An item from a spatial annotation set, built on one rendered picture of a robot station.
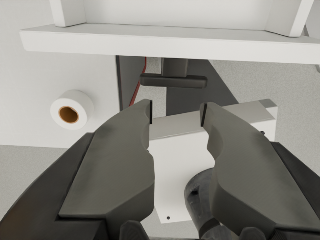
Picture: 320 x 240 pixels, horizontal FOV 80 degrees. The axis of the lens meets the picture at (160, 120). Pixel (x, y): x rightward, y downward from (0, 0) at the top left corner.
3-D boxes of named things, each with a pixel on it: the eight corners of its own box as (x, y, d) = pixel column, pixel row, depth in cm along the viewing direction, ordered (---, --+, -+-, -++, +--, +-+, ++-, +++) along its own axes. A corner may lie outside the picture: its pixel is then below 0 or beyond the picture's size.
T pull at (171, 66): (205, 85, 22) (207, 89, 21) (140, 82, 22) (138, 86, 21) (210, 53, 20) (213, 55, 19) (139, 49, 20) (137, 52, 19)
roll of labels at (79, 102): (71, 123, 42) (63, 134, 39) (53, 95, 39) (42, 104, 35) (100, 115, 41) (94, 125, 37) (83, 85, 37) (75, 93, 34)
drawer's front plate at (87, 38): (276, 44, 27) (335, 65, 18) (71, 35, 27) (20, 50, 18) (281, 30, 26) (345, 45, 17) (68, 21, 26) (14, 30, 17)
